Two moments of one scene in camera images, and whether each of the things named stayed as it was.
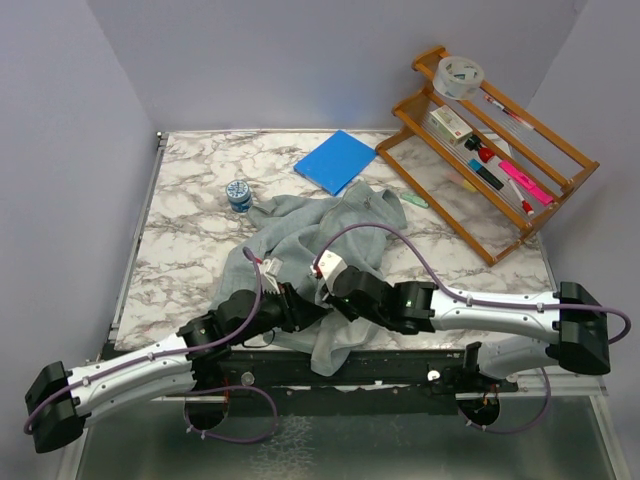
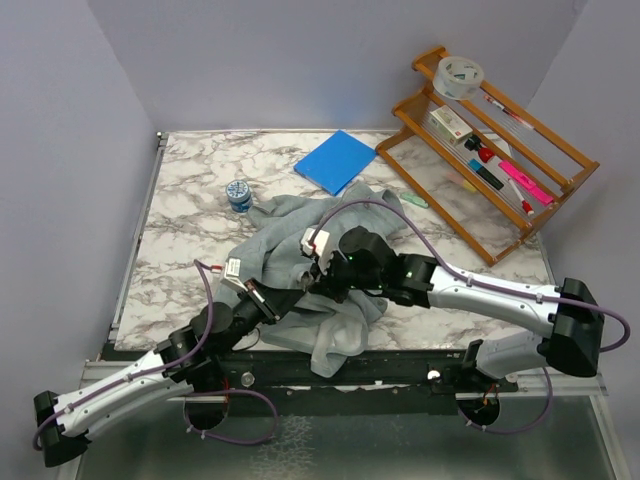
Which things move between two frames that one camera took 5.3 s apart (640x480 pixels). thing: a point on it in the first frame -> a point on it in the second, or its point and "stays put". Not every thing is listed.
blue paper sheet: [334, 161] stays put
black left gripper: [297, 312] -> [272, 303]
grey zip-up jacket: [348, 228] stays put
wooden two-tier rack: [494, 169] stays put
